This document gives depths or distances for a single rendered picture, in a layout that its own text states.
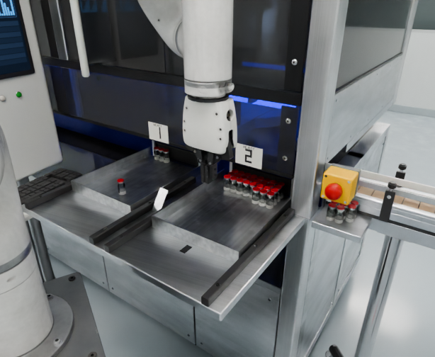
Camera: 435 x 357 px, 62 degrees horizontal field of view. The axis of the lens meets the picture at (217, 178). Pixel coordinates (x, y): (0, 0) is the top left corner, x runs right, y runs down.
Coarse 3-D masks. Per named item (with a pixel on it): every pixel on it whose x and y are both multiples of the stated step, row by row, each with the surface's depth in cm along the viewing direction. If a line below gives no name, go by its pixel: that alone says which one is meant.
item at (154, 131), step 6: (150, 126) 118; (156, 126) 117; (162, 126) 115; (150, 132) 119; (156, 132) 118; (162, 132) 116; (150, 138) 120; (156, 138) 119; (162, 138) 117; (168, 138) 115
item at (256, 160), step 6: (240, 144) 100; (240, 150) 101; (252, 150) 98; (258, 150) 97; (240, 156) 101; (252, 156) 99; (258, 156) 98; (240, 162) 102; (246, 162) 101; (252, 162) 100; (258, 162) 99; (258, 168) 99
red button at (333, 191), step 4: (332, 184) 86; (336, 184) 86; (328, 188) 86; (332, 188) 85; (336, 188) 85; (340, 188) 85; (324, 192) 87; (328, 192) 86; (332, 192) 85; (336, 192) 85; (340, 192) 85; (328, 196) 86; (332, 196) 86; (336, 196) 85; (340, 196) 85
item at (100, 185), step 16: (128, 160) 127; (144, 160) 131; (80, 176) 112; (96, 176) 117; (112, 176) 119; (128, 176) 119; (144, 176) 119; (160, 176) 119; (176, 176) 119; (80, 192) 109; (96, 192) 103; (112, 192) 110; (128, 192) 110; (144, 192) 110; (128, 208) 97
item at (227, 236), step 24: (192, 192) 104; (216, 192) 110; (168, 216) 97; (192, 216) 98; (216, 216) 98; (240, 216) 98; (264, 216) 98; (192, 240) 86; (216, 240) 88; (240, 240) 88
